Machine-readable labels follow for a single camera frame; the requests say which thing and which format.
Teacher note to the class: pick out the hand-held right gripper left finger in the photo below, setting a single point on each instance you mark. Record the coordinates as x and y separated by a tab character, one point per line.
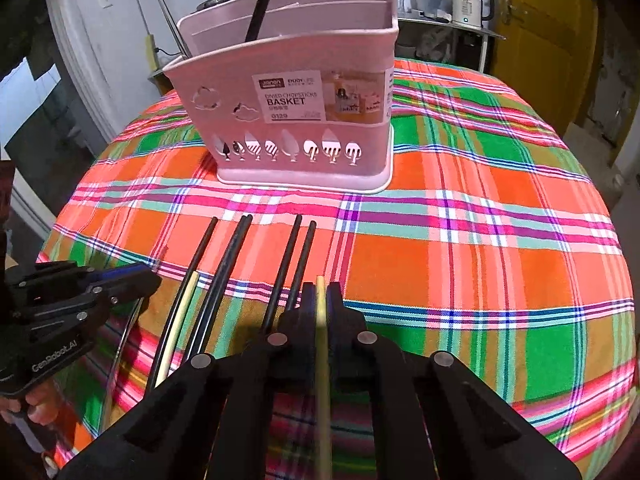
307	310

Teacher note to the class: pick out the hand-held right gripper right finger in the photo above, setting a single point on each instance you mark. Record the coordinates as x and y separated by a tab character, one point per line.
336	310

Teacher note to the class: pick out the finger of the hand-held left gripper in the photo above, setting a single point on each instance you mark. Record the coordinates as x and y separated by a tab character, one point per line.
125	273
135	289

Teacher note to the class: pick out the beige chopstick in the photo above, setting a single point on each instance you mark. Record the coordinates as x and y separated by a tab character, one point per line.
182	310
321	320

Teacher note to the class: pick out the pink chopstick basket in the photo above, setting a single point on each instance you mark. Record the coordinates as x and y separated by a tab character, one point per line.
300	60

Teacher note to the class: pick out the person's left hand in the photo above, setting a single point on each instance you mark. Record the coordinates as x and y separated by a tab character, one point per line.
35	400

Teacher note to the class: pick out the plaid tablecloth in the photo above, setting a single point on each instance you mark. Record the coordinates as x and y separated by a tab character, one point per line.
450	260

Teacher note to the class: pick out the white framed glass door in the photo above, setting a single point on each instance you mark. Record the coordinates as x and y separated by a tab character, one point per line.
35	120

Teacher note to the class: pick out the beige power strip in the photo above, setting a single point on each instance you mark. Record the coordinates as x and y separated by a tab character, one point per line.
151	55

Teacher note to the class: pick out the steel steamer pot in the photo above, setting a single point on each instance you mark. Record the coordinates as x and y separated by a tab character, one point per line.
217	1

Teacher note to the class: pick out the steel counter table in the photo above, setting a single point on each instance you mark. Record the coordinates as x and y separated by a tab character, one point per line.
450	27

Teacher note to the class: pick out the white plastic container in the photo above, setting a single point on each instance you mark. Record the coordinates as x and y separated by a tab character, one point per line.
430	2

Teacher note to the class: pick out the white electric kettle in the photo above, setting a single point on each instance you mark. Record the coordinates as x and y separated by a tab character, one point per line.
467	7

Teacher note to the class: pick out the yellow wooden door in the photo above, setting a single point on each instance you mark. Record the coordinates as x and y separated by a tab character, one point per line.
545	35

